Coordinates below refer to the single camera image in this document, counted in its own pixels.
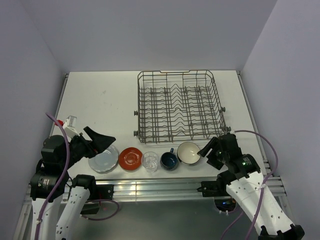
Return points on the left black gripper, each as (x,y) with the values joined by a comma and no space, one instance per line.
(99,142)

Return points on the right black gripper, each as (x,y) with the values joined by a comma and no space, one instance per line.
(203,151)

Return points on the cream bowl with dark exterior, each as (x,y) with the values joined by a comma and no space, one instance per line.
(187,153)

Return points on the pale blue scalloped plate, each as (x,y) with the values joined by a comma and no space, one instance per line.
(105,161)

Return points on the dark blue mug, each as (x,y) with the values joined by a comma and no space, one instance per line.
(169,161)

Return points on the clear faceted glass tumbler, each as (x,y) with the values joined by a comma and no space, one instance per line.
(150,161)

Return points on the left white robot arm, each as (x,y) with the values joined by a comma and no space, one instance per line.
(51,177)

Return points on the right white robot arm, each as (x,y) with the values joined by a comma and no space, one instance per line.
(244,182)

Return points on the orange-red saucer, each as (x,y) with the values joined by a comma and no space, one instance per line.
(130,159)

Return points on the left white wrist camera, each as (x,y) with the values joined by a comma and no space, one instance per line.
(69,126)

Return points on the right black base bracket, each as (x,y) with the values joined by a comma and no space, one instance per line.
(214,188)

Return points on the black base bracket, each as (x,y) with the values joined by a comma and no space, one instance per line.
(102,192)
(214,188)

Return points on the grey wire dish rack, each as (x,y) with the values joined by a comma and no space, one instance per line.
(175,106)

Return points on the left black base bracket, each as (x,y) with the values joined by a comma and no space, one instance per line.
(102,192)

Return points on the aluminium mounting rail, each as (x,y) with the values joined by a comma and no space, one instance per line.
(141,186)

